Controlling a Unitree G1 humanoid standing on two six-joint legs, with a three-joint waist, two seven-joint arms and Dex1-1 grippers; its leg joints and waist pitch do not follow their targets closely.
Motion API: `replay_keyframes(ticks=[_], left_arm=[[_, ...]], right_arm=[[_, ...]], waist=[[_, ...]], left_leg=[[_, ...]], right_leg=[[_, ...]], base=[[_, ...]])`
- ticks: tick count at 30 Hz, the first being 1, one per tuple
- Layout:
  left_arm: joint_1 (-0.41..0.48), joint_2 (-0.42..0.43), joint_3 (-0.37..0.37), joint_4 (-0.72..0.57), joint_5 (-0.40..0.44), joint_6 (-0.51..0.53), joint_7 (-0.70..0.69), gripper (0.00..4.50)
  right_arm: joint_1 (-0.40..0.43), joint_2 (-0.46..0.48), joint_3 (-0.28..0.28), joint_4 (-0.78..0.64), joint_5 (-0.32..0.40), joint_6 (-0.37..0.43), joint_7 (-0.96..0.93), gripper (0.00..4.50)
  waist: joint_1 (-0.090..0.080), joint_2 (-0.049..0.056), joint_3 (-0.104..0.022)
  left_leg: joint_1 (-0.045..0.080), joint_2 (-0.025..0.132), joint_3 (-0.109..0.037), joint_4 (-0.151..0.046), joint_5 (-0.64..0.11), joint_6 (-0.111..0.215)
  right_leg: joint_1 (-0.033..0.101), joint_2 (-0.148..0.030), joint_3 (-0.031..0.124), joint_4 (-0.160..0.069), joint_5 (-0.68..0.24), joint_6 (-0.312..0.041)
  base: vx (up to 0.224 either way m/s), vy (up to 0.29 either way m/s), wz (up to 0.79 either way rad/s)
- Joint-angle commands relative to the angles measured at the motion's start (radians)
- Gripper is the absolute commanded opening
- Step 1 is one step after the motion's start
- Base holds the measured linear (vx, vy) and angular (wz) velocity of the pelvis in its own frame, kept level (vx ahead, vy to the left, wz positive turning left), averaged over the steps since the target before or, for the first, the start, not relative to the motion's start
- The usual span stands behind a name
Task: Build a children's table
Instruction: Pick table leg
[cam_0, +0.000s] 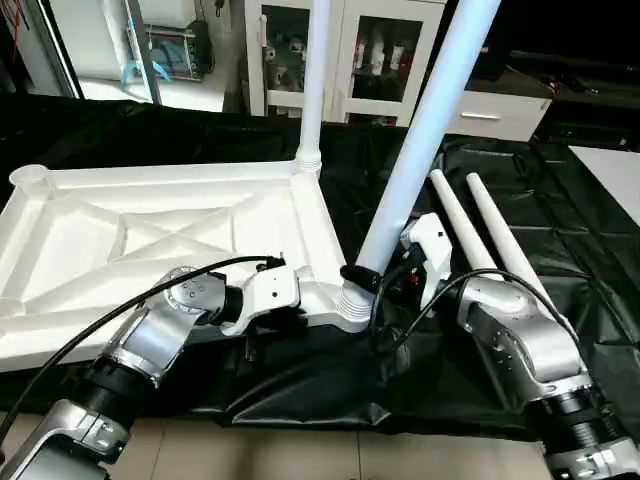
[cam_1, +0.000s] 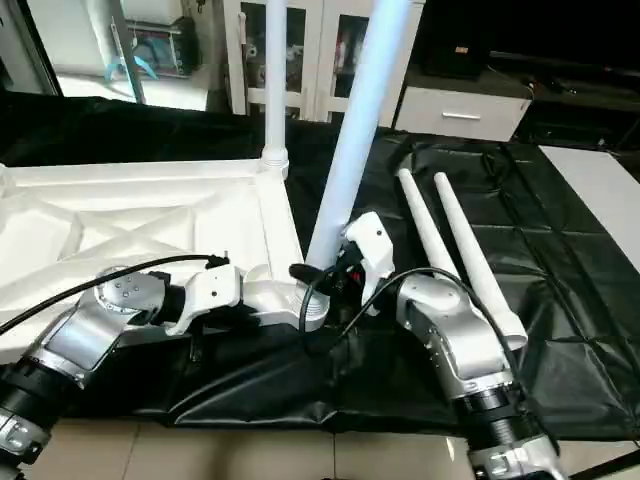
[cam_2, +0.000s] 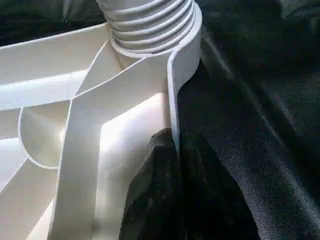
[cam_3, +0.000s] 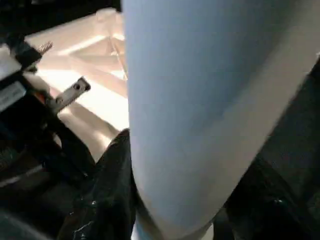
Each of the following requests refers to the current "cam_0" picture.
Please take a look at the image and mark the white plastic table top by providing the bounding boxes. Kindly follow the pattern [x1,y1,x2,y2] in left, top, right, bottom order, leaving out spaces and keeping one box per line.
[0,162,374,374]

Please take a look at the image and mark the white plastic table leg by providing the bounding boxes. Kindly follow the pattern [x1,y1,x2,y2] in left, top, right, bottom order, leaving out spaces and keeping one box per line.
[427,167,498,278]
[296,0,333,181]
[339,0,503,333]
[464,172,563,313]

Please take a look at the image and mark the white drawer unit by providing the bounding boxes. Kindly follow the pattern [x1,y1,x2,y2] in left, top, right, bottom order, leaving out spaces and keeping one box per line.
[438,84,553,143]

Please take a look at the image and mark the black work mat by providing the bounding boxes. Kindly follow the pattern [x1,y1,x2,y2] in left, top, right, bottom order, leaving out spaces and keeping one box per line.
[0,95,640,441]

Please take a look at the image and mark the white glass-door cabinet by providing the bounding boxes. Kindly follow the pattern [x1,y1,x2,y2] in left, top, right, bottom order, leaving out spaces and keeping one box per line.
[244,0,448,128]

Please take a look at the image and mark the teal storage box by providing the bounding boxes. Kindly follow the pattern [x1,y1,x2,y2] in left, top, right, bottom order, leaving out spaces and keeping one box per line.
[124,20,213,83]

